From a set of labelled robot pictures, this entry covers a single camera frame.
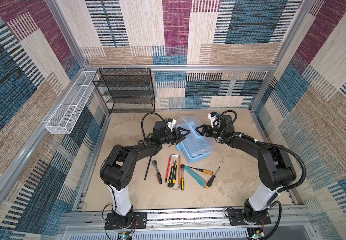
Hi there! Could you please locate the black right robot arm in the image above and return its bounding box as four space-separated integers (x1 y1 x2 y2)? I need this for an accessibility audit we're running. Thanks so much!
195 112 297 225

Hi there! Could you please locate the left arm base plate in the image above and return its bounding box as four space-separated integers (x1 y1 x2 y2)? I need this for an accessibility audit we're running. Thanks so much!
105 212 148 230

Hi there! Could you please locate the teal utility knife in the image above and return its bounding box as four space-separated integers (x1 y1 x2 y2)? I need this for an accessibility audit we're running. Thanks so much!
184 166 206 188

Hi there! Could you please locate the yellow handled wrench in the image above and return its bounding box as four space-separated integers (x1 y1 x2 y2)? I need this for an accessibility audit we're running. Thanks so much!
180 164 185 191

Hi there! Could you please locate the black metal rod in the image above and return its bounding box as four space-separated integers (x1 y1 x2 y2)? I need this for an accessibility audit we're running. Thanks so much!
144 156 152 181

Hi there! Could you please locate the orange handled screwdriver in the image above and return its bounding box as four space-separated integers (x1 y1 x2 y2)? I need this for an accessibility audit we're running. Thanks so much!
187 166 213 175

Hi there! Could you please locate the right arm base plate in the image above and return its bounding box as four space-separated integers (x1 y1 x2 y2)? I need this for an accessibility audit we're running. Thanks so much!
224 208 272 226

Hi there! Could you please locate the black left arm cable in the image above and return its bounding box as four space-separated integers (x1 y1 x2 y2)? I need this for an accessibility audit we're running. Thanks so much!
140 112 165 142

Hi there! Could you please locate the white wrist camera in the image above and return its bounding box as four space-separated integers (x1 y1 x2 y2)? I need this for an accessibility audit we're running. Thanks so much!
207 112 219 128
167 119 176 132

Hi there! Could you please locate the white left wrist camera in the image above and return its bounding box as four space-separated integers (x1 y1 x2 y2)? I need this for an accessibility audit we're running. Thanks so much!
167 119 176 132

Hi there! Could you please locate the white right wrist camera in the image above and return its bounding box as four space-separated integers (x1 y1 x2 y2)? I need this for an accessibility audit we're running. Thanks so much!
207 112 219 128

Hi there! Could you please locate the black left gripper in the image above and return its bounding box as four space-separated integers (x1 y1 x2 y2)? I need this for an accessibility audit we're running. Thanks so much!
159 127 190 146

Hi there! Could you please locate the yellow black utility knife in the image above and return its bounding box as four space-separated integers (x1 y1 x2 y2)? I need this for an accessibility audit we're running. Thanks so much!
168 161 177 188

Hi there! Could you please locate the white wire mesh basket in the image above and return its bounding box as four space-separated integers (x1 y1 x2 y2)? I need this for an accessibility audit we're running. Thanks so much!
46 71 96 135

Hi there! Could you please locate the black handled screwdriver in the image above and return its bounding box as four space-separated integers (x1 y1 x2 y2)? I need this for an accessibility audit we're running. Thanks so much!
206 167 220 188

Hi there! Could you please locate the ratchet wrench dark handle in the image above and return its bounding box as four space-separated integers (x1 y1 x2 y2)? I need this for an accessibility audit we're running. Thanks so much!
153 160 162 185

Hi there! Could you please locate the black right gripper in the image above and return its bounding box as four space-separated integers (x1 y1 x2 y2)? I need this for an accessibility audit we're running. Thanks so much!
195 125 224 139

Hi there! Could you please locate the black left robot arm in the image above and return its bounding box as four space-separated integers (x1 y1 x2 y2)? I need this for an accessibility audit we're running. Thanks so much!
100 121 191 226

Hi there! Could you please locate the black mesh shelf rack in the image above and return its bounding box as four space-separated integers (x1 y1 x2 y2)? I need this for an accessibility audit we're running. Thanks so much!
93 68 156 114

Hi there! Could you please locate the orange handled tool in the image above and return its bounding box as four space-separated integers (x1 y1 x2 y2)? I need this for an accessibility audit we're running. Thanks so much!
177 155 181 186

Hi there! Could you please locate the light blue plastic tool box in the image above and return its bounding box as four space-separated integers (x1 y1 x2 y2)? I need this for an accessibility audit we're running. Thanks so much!
176 116 215 164

